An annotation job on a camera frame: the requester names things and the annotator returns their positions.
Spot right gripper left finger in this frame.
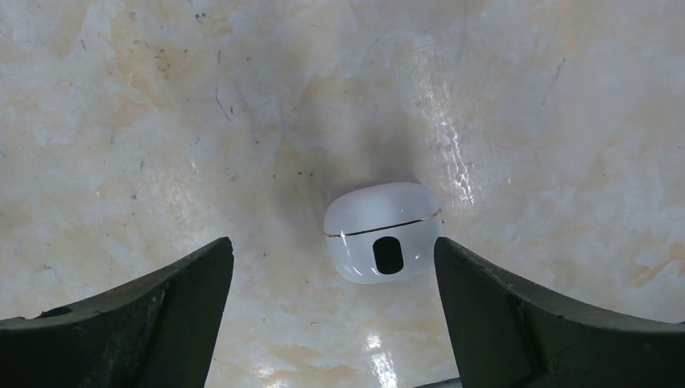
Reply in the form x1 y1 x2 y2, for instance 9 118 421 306
1 237 234 387

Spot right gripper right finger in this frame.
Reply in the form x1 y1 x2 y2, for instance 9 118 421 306
434 237 684 387

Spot white earbud charging case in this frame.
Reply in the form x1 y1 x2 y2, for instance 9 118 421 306
323 182 443 285

